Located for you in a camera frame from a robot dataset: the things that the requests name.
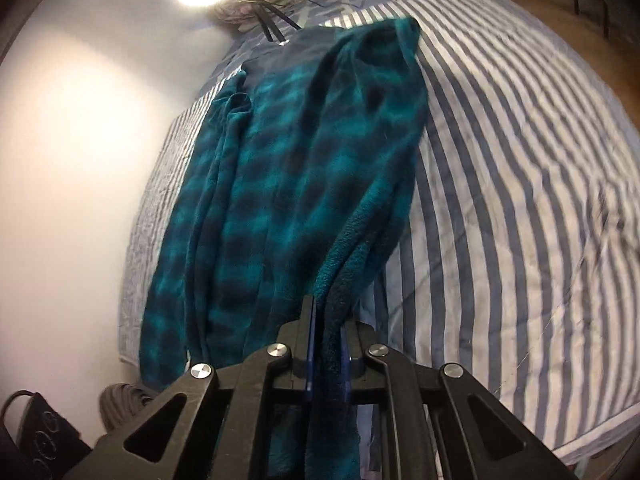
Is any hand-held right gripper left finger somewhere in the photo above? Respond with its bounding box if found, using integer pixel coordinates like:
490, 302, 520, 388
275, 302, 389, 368
62, 295, 318, 480

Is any black tripod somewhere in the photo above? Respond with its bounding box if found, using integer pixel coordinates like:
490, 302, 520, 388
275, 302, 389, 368
245, 0, 303, 43

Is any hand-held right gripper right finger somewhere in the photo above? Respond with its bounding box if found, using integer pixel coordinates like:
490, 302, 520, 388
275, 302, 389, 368
340, 320, 583, 480

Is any teal plaid fleece jacket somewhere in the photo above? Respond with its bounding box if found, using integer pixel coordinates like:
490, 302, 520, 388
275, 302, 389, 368
139, 16, 430, 480

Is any black bag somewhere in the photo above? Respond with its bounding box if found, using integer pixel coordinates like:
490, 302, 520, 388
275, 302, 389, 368
0, 390, 93, 480

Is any blue white striped quilt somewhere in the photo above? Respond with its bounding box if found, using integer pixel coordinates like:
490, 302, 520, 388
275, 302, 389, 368
117, 0, 640, 466

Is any ribbed knit cloth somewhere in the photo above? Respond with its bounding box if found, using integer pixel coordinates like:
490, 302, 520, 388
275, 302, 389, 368
100, 382, 156, 433

